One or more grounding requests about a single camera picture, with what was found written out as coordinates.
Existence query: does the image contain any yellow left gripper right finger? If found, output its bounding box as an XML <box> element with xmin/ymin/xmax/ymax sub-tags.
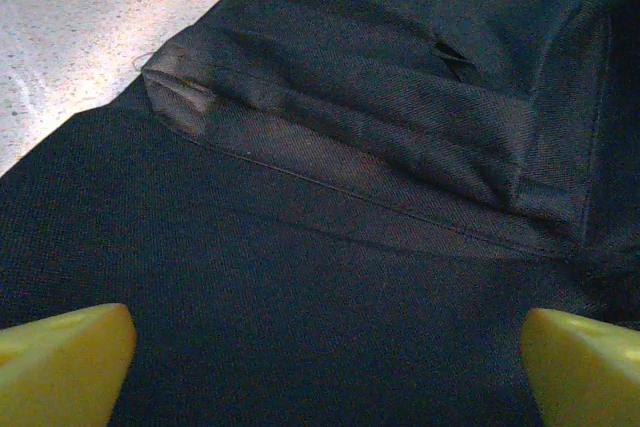
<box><xmin>519</xmin><ymin>307</ymin><xmax>640</xmax><ymax>427</ymax></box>

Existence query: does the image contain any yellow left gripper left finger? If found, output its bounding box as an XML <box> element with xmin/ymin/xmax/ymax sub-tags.
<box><xmin>0</xmin><ymin>302</ymin><xmax>137</xmax><ymax>427</ymax></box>

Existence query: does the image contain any black backpack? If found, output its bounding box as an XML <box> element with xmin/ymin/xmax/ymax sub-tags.
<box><xmin>0</xmin><ymin>0</ymin><xmax>640</xmax><ymax>427</ymax></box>

